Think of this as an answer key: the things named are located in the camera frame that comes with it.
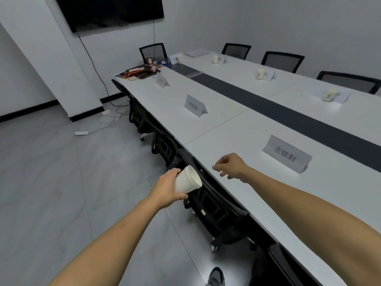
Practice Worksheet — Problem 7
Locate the black device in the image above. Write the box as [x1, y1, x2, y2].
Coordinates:
[126, 64, 160, 80]

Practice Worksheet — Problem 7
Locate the person's right hand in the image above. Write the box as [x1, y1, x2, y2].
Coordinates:
[212, 153, 251, 184]

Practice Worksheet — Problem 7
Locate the white paper cup stack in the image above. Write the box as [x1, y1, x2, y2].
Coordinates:
[174, 165, 203, 194]

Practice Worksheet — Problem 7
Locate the person's left hand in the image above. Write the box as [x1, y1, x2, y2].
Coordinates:
[147, 168, 189, 210]

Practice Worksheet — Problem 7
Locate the orange cable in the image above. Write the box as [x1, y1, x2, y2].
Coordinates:
[124, 68, 163, 80]

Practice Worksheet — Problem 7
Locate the white paper sheet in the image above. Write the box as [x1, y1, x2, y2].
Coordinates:
[184, 48, 211, 58]

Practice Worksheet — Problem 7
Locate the black television cable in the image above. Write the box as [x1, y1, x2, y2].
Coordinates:
[77, 33, 131, 108]

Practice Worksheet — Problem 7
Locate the black wall television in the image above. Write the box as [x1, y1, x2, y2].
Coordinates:
[54, 0, 165, 34]

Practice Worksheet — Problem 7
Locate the grey sneaker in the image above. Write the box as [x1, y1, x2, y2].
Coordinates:
[206, 267, 226, 286]

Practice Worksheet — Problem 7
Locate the person's left forearm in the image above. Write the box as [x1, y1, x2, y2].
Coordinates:
[48, 196, 163, 286]

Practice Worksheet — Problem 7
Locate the person's right forearm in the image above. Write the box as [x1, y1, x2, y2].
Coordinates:
[242, 166, 381, 286]

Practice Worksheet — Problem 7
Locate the black mesh office chair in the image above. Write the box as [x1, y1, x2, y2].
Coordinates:
[221, 43, 252, 61]
[139, 43, 167, 65]
[111, 79, 153, 142]
[148, 122, 183, 168]
[261, 51, 305, 74]
[178, 148, 258, 254]
[316, 71, 381, 95]
[248, 243, 329, 286]

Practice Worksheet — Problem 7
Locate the white power cable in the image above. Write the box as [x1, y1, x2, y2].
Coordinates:
[87, 111, 129, 135]

